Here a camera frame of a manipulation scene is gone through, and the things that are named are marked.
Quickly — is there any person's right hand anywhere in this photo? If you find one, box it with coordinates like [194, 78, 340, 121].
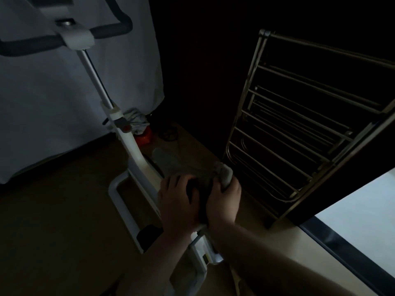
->
[205, 175, 242, 230]

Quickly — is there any person's left hand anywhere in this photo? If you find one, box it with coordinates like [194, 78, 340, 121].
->
[157, 173, 204, 241]

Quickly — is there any grey cleaning cloth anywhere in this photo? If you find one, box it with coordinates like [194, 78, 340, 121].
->
[186, 162, 234, 224]

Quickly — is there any grey bike saddle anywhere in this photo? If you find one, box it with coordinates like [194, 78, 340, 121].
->
[151, 147, 223, 188]

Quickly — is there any white exercise bike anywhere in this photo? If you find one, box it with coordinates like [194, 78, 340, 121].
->
[0, 0, 226, 296]

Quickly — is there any person's right forearm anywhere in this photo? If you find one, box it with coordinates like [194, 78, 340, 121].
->
[211, 220, 356, 296]

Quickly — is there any person's left forearm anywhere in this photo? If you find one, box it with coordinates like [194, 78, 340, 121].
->
[116, 231, 192, 296]

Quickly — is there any metal drying rack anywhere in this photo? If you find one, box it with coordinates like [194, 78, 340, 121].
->
[224, 29, 395, 219]

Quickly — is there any dark stone door threshold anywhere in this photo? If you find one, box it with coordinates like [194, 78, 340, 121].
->
[301, 216, 395, 296]

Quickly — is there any white hanging sheet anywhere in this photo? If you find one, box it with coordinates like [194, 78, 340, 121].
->
[0, 0, 165, 185]

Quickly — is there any dark wooden door frame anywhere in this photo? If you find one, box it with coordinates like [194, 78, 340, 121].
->
[268, 111, 395, 227]

